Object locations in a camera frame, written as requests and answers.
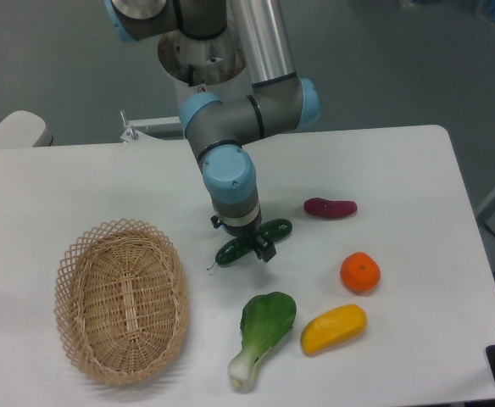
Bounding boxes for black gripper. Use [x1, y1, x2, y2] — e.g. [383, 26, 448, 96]
[210, 214, 276, 263]

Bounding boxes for green cucumber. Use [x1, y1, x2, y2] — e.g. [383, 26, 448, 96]
[214, 218, 293, 266]

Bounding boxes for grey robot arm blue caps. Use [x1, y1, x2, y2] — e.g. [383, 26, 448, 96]
[105, 1, 320, 261]

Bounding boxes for green bok choy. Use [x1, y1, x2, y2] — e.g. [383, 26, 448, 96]
[227, 292, 297, 392]

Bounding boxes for purple sweet potato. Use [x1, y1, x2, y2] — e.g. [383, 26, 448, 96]
[303, 198, 358, 220]

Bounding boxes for orange tangerine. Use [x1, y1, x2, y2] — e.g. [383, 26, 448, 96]
[340, 252, 381, 293]

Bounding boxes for yellow mango slice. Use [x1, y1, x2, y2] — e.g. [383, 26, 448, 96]
[300, 304, 368, 356]

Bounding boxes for woven wicker basket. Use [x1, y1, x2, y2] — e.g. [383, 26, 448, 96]
[54, 219, 189, 386]

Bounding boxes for white chair armrest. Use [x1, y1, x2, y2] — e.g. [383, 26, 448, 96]
[0, 110, 53, 149]

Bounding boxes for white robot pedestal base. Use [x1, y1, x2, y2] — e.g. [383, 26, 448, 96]
[119, 31, 253, 144]

